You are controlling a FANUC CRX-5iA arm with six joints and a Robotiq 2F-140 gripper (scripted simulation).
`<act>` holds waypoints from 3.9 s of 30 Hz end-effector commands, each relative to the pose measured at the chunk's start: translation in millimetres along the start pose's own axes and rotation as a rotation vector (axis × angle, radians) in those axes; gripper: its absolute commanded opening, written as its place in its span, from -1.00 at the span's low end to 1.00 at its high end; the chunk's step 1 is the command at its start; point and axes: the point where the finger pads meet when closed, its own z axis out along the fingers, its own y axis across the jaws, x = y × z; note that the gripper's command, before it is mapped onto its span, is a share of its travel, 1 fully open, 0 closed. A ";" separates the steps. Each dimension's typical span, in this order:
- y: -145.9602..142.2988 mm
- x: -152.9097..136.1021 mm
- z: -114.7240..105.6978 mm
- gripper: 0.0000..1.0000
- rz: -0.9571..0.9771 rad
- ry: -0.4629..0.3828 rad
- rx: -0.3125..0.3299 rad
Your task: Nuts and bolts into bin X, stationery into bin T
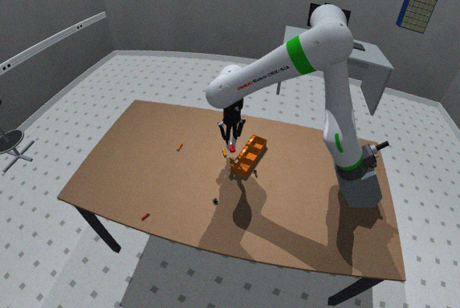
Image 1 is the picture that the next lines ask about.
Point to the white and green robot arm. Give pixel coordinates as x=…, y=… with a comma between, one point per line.
x=327, y=45

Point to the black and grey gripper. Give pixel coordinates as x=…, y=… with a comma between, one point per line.
x=230, y=120

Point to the orange rack of bins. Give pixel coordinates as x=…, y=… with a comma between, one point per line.
x=248, y=156

